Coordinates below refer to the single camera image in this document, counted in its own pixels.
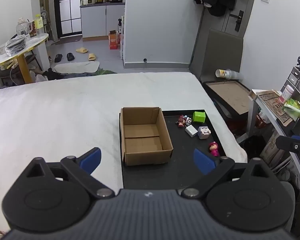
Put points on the black door lock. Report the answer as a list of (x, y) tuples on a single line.
[(239, 20)]

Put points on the bottle with yellow label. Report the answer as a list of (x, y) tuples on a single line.
[(39, 23)]

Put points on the round table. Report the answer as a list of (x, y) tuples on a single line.
[(27, 47)]

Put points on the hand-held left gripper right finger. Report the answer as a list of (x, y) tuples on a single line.
[(202, 161)]

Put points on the green packet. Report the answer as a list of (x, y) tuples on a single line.
[(292, 107)]

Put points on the black tray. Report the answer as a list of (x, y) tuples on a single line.
[(182, 143)]

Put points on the brown-haired figurine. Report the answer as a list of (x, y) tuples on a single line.
[(181, 120)]

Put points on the black framed brown board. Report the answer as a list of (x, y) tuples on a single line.
[(230, 97)]

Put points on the cardboard box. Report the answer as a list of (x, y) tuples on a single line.
[(142, 132)]

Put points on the grey leaning board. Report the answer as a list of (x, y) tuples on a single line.
[(222, 52)]

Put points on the green cube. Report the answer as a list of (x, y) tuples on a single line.
[(199, 117)]

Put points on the black slipper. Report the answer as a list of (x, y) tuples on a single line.
[(70, 56), (58, 58)]

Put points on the black framed glass door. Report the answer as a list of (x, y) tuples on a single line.
[(55, 7)]

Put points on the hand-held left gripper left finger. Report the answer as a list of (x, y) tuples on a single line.
[(91, 158)]

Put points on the white desk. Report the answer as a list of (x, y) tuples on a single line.
[(293, 150)]

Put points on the white kitchen cabinet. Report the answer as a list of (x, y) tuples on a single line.
[(97, 20)]

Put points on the dark clothes pile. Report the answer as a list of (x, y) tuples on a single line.
[(55, 75)]

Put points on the orange carton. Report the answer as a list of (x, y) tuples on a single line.
[(113, 41)]

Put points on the glass jar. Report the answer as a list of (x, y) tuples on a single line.
[(22, 28)]

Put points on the paper cup stack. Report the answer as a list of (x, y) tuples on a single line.
[(226, 73)]

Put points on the grey cube toy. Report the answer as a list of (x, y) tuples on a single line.
[(204, 132)]

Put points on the dark doormat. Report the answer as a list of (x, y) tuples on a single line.
[(68, 40)]

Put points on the yellow slipper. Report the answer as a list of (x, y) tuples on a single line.
[(91, 56), (81, 50)]

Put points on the white charger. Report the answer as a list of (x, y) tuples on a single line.
[(191, 131)]

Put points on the pink figure toy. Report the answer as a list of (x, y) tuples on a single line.
[(214, 150)]

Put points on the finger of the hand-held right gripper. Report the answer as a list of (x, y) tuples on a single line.
[(293, 145)]

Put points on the white jar pink label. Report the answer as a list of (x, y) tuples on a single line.
[(286, 93)]

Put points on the printed cardboard tray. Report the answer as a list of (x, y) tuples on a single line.
[(272, 103)]

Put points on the white floor mat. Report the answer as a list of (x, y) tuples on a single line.
[(77, 67)]

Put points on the stack of black plates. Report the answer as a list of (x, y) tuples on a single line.
[(15, 44)]

